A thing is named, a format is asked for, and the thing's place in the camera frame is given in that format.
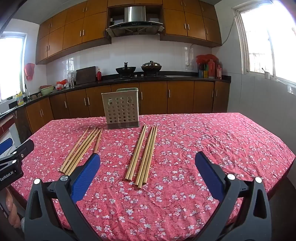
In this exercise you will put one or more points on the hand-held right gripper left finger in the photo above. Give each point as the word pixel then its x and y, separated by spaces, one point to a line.
pixel 85 177

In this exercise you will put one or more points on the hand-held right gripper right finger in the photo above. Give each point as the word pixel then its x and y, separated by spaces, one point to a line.
pixel 209 177

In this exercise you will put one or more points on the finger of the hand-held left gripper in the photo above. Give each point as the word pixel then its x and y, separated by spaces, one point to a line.
pixel 5 145
pixel 26 146

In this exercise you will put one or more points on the wooden chopstick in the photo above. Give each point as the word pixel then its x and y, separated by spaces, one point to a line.
pixel 86 150
pixel 136 150
pixel 152 150
pixel 98 141
pixel 146 150
pixel 79 150
pixel 139 150
pixel 149 150
pixel 82 150
pixel 75 149

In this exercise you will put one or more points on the beige perforated chopstick holder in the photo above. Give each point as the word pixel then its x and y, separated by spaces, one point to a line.
pixel 121 109

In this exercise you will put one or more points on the person's left hand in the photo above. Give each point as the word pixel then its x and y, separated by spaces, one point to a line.
pixel 13 208

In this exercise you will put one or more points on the red floral tablecloth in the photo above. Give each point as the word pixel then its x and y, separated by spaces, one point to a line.
pixel 180 150

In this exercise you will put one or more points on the yellow detergent bottle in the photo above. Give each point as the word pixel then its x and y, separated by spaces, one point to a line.
pixel 20 99

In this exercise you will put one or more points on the metal faucet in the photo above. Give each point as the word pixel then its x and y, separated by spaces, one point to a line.
pixel 27 92

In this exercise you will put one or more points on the green basin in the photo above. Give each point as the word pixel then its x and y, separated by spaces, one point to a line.
pixel 47 90

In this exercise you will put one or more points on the red and white packages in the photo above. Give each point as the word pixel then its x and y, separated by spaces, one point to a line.
pixel 62 84

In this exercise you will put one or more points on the hanging red plastic bag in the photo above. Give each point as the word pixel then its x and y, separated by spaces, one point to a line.
pixel 29 71

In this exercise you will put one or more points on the small kitchen window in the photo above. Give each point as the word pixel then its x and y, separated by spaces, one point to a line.
pixel 11 67

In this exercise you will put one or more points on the clear glass jars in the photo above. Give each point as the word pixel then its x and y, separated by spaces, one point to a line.
pixel 71 78

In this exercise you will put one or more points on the wooden lower cabinets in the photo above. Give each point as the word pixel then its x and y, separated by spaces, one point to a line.
pixel 180 97

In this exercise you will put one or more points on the wooden cabinets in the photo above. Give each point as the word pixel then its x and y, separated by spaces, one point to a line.
pixel 180 97
pixel 192 23
pixel 74 32

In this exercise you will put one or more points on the dark wooden cutting board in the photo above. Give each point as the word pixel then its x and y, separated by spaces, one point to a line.
pixel 86 75

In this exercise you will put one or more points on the black kitchen countertop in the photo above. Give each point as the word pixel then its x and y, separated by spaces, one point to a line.
pixel 104 83

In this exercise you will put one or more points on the small red bottle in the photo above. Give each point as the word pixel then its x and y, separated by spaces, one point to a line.
pixel 99 75

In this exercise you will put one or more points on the red bags on counter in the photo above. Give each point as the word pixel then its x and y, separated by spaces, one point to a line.
pixel 212 69

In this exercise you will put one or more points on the gas stove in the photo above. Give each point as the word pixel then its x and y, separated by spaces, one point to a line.
pixel 138 77

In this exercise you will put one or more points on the black wok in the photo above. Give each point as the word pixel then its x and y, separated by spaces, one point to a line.
pixel 126 69

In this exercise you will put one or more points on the white cup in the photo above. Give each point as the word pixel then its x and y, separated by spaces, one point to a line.
pixel 267 75

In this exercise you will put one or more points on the red bag over bottles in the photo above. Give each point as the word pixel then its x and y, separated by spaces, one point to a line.
pixel 205 58

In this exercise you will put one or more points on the wooden upper cabinets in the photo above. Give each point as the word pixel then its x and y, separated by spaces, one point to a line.
pixel 74 32
pixel 192 23

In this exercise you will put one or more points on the black pot with lid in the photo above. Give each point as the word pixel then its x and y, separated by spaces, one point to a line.
pixel 151 67

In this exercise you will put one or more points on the large bright window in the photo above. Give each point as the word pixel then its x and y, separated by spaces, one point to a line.
pixel 266 39

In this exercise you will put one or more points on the steel range hood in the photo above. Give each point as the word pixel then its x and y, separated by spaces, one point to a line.
pixel 135 25

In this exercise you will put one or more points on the white wall socket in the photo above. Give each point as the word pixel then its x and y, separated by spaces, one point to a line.
pixel 189 66

